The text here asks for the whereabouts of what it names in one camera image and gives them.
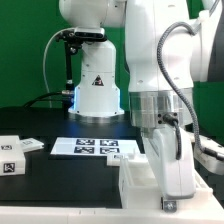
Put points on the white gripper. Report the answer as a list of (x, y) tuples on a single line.
[(175, 177)]

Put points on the white cabinet body box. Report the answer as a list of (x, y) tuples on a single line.
[(139, 189)]

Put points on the white door panel with knob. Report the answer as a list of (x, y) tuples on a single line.
[(115, 159)]

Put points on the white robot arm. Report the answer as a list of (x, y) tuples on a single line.
[(165, 52)]

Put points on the white cabinet top block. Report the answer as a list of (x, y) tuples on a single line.
[(12, 159)]

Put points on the white L-shaped fence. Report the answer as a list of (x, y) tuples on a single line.
[(57, 215)]

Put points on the white marker sheet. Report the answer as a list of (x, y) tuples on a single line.
[(93, 147)]

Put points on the small white panel piece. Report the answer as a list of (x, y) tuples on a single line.
[(31, 144)]

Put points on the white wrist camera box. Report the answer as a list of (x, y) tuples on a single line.
[(213, 159)]

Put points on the black camera on stand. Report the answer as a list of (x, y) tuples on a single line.
[(73, 39)]

